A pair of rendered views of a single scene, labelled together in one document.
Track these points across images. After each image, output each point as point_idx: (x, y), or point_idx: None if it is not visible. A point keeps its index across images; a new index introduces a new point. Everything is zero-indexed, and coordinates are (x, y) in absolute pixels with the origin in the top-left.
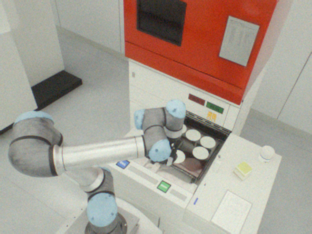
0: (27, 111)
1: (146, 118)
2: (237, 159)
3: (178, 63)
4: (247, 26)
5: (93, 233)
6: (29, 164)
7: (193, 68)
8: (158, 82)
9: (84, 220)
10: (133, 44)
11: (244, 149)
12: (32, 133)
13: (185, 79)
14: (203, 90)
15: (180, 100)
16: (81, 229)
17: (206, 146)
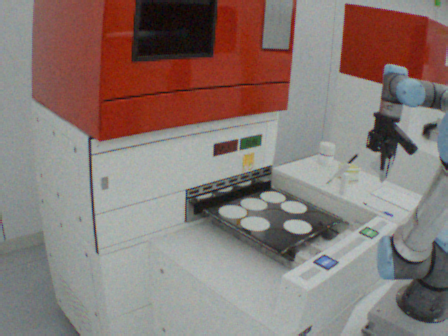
0: None
1: (420, 82)
2: (323, 176)
3: (210, 89)
4: (283, 0)
5: (447, 294)
6: None
7: (232, 84)
8: (158, 162)
9: (413, 323)
10: (122, 100)
11: (306, 168)
12: None
13: (221, 114)
14: (234, 122)
15: (200, 169)
16: (427, 326)
17: (281, 200)
